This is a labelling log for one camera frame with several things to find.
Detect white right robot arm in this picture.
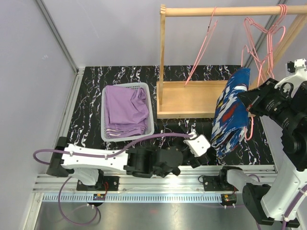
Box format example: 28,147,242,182
217,78,307,229

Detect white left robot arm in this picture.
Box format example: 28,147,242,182
47,132,211,190

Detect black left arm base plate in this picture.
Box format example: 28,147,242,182
76,175,119,192

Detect pink wire hanger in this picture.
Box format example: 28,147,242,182
241,45,254,141
256,4,287,86
243,6,283,86
184,7,218,86

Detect purple trousers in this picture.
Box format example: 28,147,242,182
105,85,149,138

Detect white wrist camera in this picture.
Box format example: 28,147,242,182
274,58,307,98
184,132,211,157

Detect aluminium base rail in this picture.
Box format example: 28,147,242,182
32,165,279,204

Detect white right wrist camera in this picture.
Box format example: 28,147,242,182
274,58,307,98

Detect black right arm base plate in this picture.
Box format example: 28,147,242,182
198,175,238,192

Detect wooden clothes rack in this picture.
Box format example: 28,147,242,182
156,4,307,119

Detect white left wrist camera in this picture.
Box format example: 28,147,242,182
184,132,211,157

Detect blue patterned trousers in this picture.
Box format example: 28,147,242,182
210,68,250,157

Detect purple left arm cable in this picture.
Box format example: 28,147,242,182
33,133,195,226

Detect aluminium corner frame post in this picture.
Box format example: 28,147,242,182
33,0,85,77

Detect white perforated plastic basket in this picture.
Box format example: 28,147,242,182
101,82,154,142

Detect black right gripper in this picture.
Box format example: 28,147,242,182
237,78,303,131

